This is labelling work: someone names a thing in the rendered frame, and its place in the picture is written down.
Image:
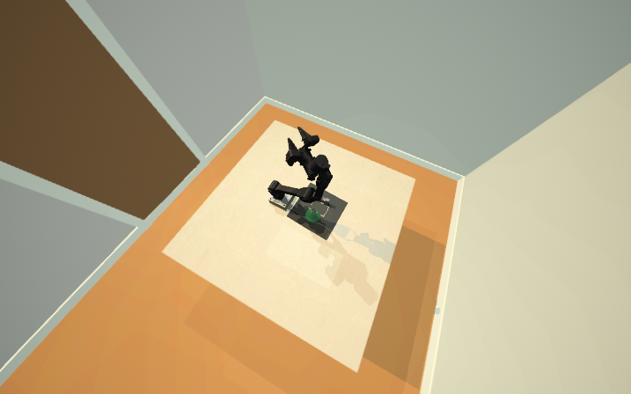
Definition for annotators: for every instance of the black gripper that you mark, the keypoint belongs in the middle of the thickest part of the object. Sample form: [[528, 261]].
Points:
[[309, 140]]

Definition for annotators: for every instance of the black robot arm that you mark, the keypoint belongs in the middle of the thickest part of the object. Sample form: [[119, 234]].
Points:
[[318, 166]]

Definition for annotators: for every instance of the dark grey flat mat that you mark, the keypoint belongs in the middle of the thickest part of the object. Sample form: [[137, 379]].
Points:
[[329, 214]]

